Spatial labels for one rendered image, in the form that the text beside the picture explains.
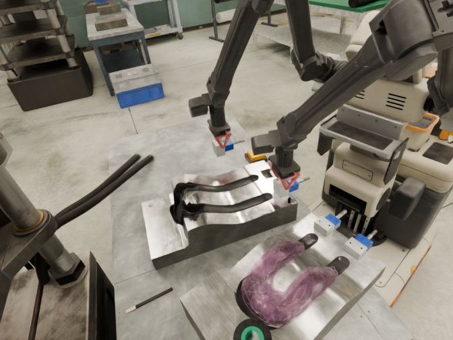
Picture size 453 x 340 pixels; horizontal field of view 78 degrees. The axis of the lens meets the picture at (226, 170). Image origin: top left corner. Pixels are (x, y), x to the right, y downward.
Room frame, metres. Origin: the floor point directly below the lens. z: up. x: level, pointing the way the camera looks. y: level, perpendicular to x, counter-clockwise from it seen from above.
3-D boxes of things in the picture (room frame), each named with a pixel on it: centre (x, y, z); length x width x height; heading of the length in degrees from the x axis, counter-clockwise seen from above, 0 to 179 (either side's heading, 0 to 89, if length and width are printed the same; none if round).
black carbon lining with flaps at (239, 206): (0.69, 0.03, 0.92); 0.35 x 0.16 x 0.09; 106
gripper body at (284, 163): (0.70, -0.19, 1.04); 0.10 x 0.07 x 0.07; 16
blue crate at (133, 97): (3.73, 1.07, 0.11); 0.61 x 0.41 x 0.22; 109
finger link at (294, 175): (0.69, -0.19, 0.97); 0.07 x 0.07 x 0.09; 16
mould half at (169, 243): (0.70, 0.05, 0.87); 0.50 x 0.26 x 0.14; 106
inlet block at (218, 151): (0.96, -0.02, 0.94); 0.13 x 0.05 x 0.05; 106
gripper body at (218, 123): (0.95, 0.01, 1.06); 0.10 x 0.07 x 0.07; 16
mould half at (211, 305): (0.38, -0.13, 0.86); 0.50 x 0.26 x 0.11; 123
